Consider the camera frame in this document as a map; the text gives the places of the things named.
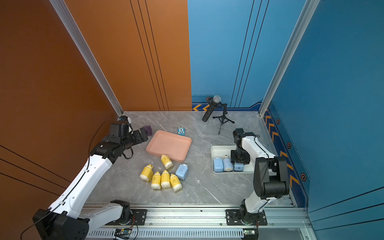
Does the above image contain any blue sharpener with red cap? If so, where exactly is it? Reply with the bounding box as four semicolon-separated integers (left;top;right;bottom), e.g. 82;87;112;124
223;155;234;172

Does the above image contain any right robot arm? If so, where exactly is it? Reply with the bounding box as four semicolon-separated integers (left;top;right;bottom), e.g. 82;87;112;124
231;129;290;225

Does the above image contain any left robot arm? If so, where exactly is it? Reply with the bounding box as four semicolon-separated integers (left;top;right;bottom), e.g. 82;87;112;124
33;121;152;240

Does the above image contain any purple cube sharpener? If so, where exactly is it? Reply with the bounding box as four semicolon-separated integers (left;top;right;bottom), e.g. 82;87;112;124
142;126;153;136

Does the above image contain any white plastic tray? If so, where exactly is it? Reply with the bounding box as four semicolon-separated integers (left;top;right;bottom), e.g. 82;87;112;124
211;145;255;175

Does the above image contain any yellow sharpener far left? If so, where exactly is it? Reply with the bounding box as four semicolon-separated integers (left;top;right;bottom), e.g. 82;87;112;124
140;164;154;182

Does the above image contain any pink plastic tray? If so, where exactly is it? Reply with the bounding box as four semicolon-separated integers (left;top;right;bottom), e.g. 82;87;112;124
146;130;192;163

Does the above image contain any yellow sharpener near tray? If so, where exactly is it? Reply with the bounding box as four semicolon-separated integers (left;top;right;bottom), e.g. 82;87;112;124
161;155;173;170

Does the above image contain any blue cartoon sharpener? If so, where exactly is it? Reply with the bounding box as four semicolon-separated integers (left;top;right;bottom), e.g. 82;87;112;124
178;127;186;136

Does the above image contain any black microphone on tripod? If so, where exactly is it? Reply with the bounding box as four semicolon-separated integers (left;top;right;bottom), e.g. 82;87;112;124
202;95;235;134

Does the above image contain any green circuit board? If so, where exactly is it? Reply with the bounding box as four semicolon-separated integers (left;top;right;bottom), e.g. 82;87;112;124
113;229;132;240

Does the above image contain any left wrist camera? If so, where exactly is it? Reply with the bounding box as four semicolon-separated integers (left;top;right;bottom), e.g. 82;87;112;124
119;116;132;123

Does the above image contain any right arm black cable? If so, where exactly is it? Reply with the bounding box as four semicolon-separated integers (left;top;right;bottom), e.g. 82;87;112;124
253;134;278;169

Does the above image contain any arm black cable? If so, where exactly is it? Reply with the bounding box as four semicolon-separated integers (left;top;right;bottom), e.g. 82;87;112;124
253;134;278;169
19;116;121;240

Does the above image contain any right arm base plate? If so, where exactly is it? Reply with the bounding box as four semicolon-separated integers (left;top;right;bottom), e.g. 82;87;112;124
225;209;268;226

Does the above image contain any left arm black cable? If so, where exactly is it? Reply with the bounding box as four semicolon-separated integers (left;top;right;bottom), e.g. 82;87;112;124
19;116;121;240

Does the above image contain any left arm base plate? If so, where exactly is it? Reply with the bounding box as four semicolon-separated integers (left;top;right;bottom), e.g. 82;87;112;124
112;209;147;226

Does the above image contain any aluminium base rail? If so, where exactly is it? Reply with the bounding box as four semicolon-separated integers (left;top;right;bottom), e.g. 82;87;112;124
87;204;317;240

